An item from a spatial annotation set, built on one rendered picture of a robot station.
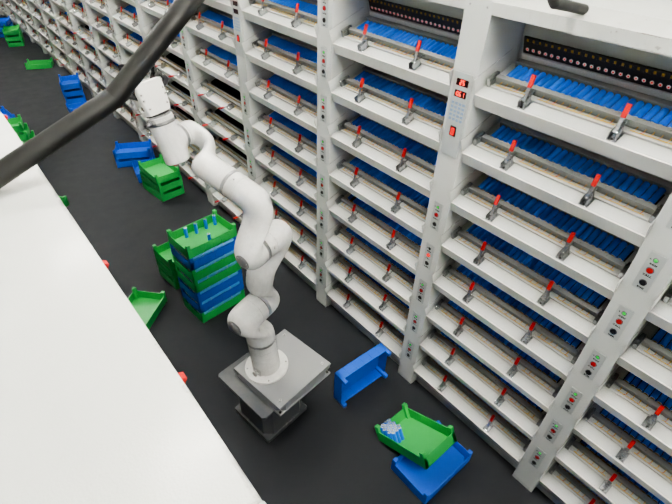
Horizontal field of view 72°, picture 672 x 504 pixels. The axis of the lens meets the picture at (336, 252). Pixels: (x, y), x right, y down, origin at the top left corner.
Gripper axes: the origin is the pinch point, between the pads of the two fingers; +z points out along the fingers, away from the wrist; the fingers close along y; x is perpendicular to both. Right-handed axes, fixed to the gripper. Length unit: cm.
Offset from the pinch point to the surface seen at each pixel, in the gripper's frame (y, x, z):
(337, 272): 72, -11, -130
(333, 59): 78, 14, -21
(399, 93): 78, 42, -37
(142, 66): -52, 82, 5
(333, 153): 77, 2, -62
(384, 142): 74, 33, -56
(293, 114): 85, -22, -45
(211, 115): 118, -125, -53
